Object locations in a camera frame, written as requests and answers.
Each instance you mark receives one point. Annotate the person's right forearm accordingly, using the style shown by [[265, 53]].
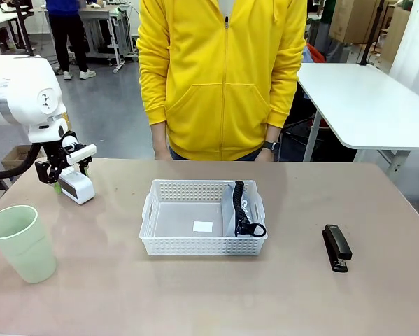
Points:
[[155, 105]]

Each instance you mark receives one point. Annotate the white side table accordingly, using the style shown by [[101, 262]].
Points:
[[363, 105]]

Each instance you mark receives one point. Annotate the grey black zip case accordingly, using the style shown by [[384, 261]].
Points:
[[238, 206]]

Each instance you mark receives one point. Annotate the person's left forearm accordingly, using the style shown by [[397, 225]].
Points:
[[282, 105]]

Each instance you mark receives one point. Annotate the pale green plastic cup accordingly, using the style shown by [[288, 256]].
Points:
[[22, 245]]

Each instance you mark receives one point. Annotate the person's right hand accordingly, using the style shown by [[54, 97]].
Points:
[[162, 150]]

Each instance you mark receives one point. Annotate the black stand pole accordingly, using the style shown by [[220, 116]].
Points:
[[368, 31]]

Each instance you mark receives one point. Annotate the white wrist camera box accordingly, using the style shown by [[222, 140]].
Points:
[[81, 153]]

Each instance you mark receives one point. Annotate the background workbench white legs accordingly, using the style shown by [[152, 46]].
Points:
[[107, 21]]

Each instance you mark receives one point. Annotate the white perforated plastic basket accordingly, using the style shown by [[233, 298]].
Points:
[[181, 241]]

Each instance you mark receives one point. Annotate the person in yellow hoodie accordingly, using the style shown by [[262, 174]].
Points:
[[219, 70]]

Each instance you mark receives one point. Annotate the black smartwatch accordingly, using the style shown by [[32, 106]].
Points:
[[271, 145]]

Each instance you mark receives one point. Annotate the background person in blue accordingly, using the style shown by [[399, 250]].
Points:
[[67, 35]]

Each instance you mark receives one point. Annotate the white handheld electronic device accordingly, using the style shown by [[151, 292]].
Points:
[[78, 187]]

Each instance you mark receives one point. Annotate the white board panel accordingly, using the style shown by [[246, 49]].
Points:
[[413, 38]]

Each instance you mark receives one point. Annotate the small open cardboard box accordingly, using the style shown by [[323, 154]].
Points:
[[16, 155]]

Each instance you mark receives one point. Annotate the grey fabric pouch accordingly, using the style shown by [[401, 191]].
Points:
[[230, 213]]

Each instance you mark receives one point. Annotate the person's left hand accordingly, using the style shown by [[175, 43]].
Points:
[[266, 155]]

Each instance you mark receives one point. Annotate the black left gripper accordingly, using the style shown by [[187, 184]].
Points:
[[57, 152]]

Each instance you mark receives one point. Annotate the white paper label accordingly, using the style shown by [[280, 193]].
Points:
[[202, 226]]

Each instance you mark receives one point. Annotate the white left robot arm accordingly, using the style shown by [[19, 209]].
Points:
[[20, 91]]

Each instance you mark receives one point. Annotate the black stapler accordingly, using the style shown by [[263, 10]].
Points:
[[336, 245]]

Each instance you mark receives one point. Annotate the large cardboard box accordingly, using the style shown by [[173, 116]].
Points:
[[356, 19]]

